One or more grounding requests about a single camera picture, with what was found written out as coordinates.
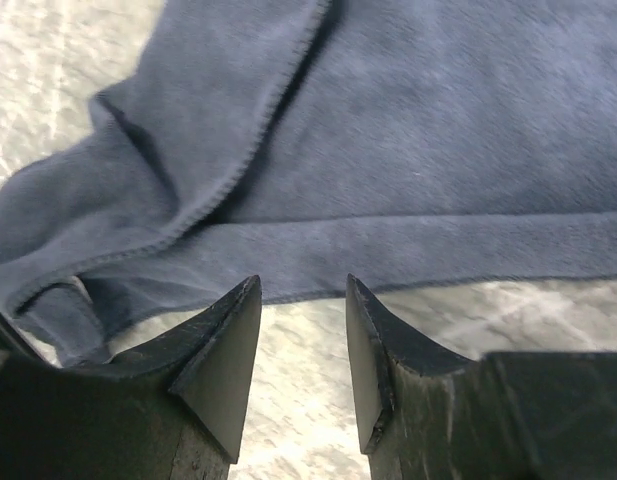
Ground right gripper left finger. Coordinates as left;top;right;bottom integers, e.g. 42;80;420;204
0;276;262;479

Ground grey towel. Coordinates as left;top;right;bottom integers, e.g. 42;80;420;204
0;1;617;365

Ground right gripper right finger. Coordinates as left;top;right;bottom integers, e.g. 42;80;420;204
346;277;617;480

